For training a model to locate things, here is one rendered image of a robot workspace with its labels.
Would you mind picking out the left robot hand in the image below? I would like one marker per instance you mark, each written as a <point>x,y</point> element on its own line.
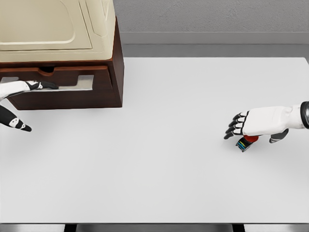
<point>12,89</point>

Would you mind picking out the red button switch black base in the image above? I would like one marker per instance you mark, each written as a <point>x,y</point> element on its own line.
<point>245,143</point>

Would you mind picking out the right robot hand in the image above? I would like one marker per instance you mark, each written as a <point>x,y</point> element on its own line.
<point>265,120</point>

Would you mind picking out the brown wooden cabinet drawer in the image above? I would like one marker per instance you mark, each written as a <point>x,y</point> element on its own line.
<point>72,97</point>

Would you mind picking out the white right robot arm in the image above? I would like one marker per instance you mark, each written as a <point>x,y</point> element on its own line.
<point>300,116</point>

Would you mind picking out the brown cabinet with cream top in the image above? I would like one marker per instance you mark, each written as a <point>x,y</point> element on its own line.
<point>48,29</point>

